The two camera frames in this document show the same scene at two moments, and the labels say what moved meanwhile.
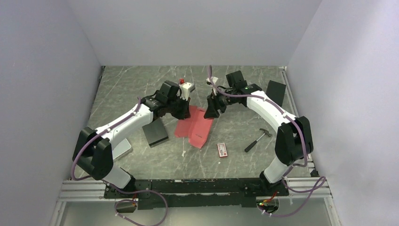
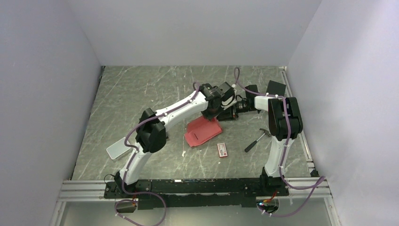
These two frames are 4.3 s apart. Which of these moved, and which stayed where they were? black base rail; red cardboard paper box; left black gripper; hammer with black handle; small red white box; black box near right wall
Moved: red cardboard paper box; left black gripper
Stayed: black base rail; black box near right wall; small red white box; hammer with black handle
